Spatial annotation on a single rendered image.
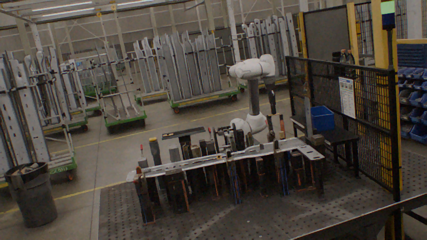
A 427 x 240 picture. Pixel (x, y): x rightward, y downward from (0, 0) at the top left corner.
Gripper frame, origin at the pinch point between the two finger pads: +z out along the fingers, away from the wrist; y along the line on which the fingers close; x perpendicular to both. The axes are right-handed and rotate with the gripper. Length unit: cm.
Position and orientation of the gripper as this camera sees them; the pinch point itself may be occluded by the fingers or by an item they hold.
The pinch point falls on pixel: (273, 109)
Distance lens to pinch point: 273.5
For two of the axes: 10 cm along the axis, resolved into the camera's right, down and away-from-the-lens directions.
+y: 1.3, 2.2, -9.7
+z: 1.7, 9.6, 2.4
